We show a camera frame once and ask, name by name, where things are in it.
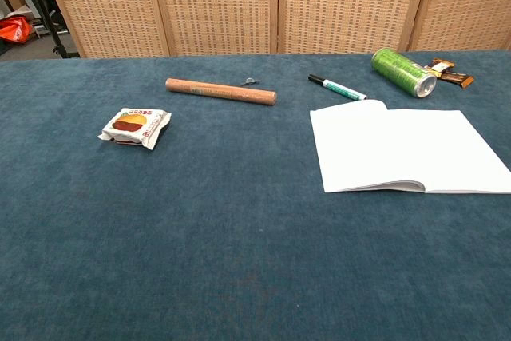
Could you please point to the brown cardboard tube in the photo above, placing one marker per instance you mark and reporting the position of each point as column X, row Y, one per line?
column 219, row 91

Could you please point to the yellow white notepad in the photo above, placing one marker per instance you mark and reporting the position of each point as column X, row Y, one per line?
column 399, row 149

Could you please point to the white marker pen black cap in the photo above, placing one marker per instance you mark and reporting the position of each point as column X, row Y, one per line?
column 339, row 87

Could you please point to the woven wooden screen panel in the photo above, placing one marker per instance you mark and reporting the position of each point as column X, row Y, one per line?
column 467, row 5
column 215, row 5
column 347, row 5
column 108, row 5

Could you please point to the green drink can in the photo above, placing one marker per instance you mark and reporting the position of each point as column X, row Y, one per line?
column 399, row 70

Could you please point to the blue felt table mat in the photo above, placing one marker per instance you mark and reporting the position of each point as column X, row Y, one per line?
column 239, row 237

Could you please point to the black tripod stand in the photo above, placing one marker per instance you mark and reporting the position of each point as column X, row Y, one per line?
column 50, row 17

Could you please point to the small metal key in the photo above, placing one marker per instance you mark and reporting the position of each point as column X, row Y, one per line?
column 249, row 81

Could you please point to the brown orange chocolate bar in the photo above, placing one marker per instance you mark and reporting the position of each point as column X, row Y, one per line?
column 455, row 76

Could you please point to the orange plastic bag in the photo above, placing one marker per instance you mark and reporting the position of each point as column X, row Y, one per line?
column 14, row 29

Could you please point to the white snack packet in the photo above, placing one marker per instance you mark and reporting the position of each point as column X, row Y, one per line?
column 133, row 125

